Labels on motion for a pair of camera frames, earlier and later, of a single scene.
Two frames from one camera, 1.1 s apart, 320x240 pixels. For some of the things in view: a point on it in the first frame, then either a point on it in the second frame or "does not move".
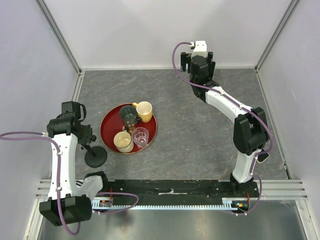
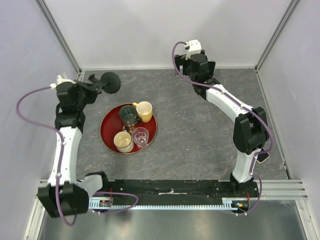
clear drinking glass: [140, 135] does not move
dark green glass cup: [128, 113] does not move
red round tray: [111, 123] does not move
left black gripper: [86, 140] to [93, 91]
